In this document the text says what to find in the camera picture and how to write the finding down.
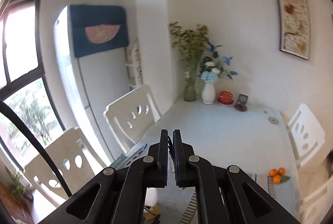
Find white ceramic flower vase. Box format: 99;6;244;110
201;81;216;105

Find black framed window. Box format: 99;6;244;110
0;0;66;170

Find white chair near left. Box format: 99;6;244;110
24;128;107;207

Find potted green plant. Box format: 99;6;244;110
9;171;34;203

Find patterned blue woven table mat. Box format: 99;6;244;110
114;144;299;224

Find white dotted rice paddle small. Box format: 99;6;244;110
144;188;158;207

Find mandarin orange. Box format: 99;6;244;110
278;167;286;175
269;169;278;178
273;174;282;184

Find black cable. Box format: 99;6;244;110
0;100;73;198

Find red lidded tea cup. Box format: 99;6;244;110
219;89;234;106

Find glass vase green stems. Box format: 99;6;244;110
169;22;209;102

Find white chair far right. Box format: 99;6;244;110
287;103;326;168

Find white refrigerator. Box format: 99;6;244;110
54;5;130;164

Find dark phone stand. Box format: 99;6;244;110
234;94;248;112

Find white chair near right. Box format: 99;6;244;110
300;177;332;224

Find navy fridge cover cloth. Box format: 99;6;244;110
69;5;129;58

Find framed floral picture large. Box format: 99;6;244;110
278;0;311;61

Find white chair far left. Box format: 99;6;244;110
103;84;162;153

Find bamboo utensil holder cup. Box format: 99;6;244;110
143;204;162;223

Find white chair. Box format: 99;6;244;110
287;103;326;168
24;128;107;207
300;177;332;224
103;84;162;153

